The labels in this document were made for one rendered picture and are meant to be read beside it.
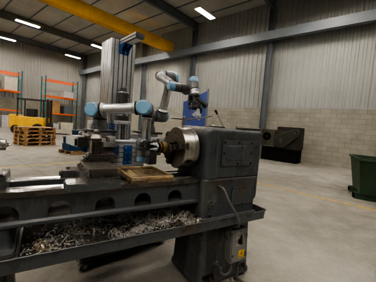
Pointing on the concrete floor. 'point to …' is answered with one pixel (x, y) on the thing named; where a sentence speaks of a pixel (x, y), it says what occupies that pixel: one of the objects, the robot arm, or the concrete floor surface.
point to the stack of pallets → (33, 136)
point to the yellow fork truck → (32, 116)
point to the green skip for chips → (363, 177)
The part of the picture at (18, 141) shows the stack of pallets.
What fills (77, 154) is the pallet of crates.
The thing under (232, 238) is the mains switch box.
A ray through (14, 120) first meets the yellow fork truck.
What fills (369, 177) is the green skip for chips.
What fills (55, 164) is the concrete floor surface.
